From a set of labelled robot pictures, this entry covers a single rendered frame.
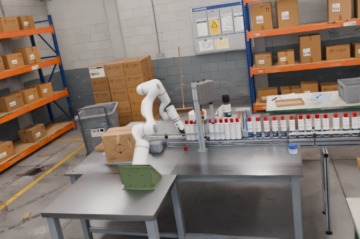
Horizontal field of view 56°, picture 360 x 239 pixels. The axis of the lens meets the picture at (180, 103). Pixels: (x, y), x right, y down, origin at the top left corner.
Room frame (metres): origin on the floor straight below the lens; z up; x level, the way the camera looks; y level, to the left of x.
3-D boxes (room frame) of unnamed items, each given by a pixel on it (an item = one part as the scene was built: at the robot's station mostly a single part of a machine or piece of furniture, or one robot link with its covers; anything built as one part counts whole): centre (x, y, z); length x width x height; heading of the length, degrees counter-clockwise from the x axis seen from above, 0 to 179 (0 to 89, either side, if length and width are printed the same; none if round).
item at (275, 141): (3.20, -0.16, 0.85); 1.65 x 0.11 x 0.05; 71
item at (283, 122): (2.94, -0.90, 0.98); 0.05 x 0.05 x 0.20
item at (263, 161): (3.33, -0.07, 0.82); 2.10 x 1.50 x 0.02; 71
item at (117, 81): (7.04, 1.08, 0.70); 1.20 x 0.82 x 1.39; 79
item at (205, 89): (3.08, -0.23, 1.38); 0.17 x 0.10 x 0.19; 126
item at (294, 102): (4.23, -1.40, 0.82); 0.34 x 0.24 x 0.03; 79
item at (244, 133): (3.15, -0.59, 1.01); 0.14 x 0.13 x 0.26; 71
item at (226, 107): (3.71, -0.52, 1.04); 0.09 x 0.09 x 0.29
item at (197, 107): (3.05, -0.15, 1.16); 0.04 x 0.04 x 0.67; 71
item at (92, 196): (2.60, 0.58, 0.81); 0.90 x 0.90 x 0.04; 73
